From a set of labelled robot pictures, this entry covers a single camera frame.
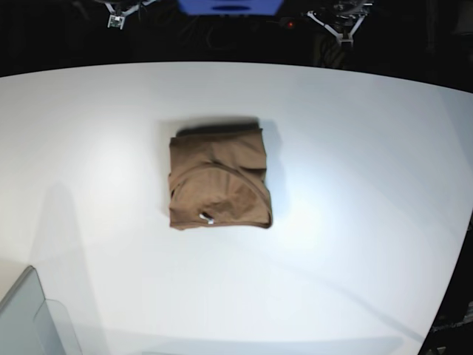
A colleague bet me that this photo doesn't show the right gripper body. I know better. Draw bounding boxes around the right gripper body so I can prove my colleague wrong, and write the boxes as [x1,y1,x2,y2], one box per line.
[96,0,157,17]

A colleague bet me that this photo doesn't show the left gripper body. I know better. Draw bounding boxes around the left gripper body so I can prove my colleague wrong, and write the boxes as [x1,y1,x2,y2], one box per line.
[305,3,370,47]

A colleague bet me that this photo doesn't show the brown t-shirt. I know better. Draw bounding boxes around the brown t-shirt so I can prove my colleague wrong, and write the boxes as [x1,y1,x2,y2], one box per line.
[169,122,273,230]

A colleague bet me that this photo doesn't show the blue bin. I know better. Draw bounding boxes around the blue bin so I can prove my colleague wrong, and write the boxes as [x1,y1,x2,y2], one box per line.
[177,0,284,16]

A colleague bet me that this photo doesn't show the black power strip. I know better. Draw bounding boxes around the black power strip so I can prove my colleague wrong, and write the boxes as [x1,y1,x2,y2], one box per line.
[276,16,326,31]

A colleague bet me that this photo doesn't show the grey plastic tray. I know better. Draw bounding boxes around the grey plastic tray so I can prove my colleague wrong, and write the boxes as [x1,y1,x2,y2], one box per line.
[1,266,83,355]

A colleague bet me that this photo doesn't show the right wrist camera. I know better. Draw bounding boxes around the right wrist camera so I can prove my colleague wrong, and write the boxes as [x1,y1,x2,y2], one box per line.
[107,14,126,30]

